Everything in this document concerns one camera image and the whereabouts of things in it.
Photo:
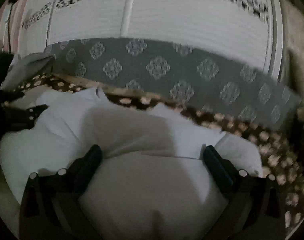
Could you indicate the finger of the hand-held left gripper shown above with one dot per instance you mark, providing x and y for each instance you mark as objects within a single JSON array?
[{"x": 27, "y": 116}]

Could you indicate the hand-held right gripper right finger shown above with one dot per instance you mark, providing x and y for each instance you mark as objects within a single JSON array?
[{"x": 215, "y": 163}]

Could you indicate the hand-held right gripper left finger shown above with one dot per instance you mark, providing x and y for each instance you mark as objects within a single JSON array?
[{"x": 90, "y": 162}]

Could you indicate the white down jacket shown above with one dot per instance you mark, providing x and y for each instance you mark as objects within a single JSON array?
[{"x": 142, "y": 180}]

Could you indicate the grey pillow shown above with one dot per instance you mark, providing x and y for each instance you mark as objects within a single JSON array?
[{"x": 29, "y": 67}]

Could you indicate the brown dotted blanket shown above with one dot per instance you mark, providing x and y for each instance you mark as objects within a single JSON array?
[{"x": 241, "y": 127}]

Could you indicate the grey patterned headboard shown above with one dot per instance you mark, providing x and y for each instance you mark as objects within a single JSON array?
[{"x": 167, "y": 62}]

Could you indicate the large beige pillow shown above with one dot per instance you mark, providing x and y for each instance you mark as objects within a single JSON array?
[{"x": 295, "y": 42}]

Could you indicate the white sliding-door wardrobe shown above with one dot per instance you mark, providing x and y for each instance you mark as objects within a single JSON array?
[{"x": 167, "y": 15}]

